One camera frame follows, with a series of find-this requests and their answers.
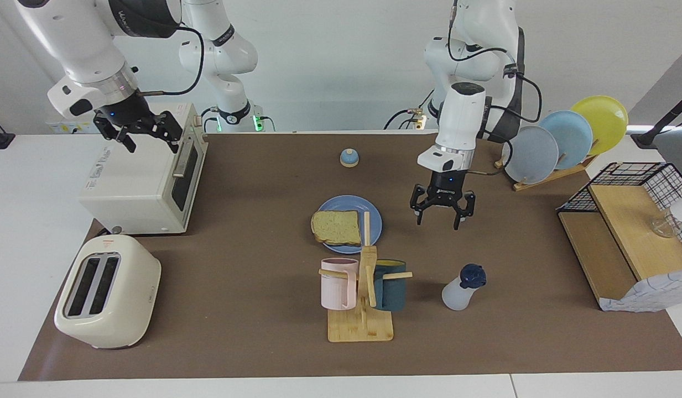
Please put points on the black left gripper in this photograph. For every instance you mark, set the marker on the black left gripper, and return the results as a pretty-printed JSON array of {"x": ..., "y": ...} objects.
[{"x": 444, "y": 187}]

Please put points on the wooden mug tree stand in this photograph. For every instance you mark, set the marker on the wooden mug tree stand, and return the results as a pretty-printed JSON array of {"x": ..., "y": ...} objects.
[{"x": 360, "y": 329}]

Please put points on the grey round plate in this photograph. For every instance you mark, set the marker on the grey round plate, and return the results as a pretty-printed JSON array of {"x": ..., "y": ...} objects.
[{"x": 534, "y": 157}]

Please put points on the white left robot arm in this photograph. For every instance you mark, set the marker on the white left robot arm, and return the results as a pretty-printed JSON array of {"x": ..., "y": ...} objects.
[{"x": 462, "y": 121}]

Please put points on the white toaster oven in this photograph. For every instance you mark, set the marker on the white toaster oven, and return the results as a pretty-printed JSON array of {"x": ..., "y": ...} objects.
[{"x": 136, "y": 188}]

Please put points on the dark teal mug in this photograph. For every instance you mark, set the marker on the dark teal mug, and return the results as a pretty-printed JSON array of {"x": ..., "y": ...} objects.
[{"x": 390, "y": 293}]

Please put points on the light blue round plate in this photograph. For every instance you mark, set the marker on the light blue round plate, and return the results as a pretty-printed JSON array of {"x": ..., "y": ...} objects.
[{"x": 573, "y": 135}]

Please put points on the white checked cloth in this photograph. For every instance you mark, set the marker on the white checked cloth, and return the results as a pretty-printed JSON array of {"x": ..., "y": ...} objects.
[{"x": 650, "y": 293}]

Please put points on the yellow round plate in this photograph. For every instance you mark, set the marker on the yellow round plate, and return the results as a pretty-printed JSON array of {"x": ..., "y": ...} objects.
[{"x": 603, "y": 119}]

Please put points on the clear glass cup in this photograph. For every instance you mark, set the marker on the clear glass cup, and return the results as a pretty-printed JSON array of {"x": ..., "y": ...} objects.
[{"x": 664, "y": 226}]

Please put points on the wooden two-tier shelf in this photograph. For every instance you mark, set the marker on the wooden two-tier shelf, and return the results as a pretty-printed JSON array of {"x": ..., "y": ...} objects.
[{"x": 628, "y": 226}]

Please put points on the wooden plate rack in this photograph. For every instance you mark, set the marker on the wooden plate rack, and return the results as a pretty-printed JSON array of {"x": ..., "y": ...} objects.
[{"x": 540, "y": 181}]

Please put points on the translucent squeeze bottle navy cap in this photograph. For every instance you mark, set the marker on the translucent squeeze bottle navy cap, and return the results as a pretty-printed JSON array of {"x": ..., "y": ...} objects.
[{"x": 457, "y": 296}]

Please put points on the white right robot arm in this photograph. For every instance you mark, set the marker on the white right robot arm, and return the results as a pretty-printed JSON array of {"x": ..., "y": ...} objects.
[{"x": 75, "y": 38}]

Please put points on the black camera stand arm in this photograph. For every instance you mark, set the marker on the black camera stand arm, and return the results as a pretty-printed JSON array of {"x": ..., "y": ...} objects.
[{"x": 667, "y": 119}]

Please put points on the toasted bread slice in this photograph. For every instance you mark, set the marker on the toasted bread slice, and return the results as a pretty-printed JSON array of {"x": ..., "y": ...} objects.
[{"x": 335, "y": 228}]

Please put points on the brown table mat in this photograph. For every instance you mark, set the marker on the brown table mat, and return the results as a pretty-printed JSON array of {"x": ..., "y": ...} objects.
[{"x": 235, "y": 276}]

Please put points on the grey rounded cover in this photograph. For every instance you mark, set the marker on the grey rounded cover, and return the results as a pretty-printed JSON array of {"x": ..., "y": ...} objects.
[{"x": 678, "y": 152}]

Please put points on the cream two-slot toaster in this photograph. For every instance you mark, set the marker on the cream two-slot toaster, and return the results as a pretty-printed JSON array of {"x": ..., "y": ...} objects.
[{"x": 130, "y": 298}]

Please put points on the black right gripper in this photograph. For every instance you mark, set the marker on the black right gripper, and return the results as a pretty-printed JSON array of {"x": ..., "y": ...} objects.
[{"x": 125, "y": 113}]

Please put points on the pink ribbed mug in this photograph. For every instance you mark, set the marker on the pink ribbed mug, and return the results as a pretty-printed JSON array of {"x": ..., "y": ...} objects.
[{"x": 335, "y": 287}]

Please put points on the white wall power box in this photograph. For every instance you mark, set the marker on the white wall power box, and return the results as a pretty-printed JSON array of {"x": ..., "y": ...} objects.
[{"x": 58, "y": 127}]

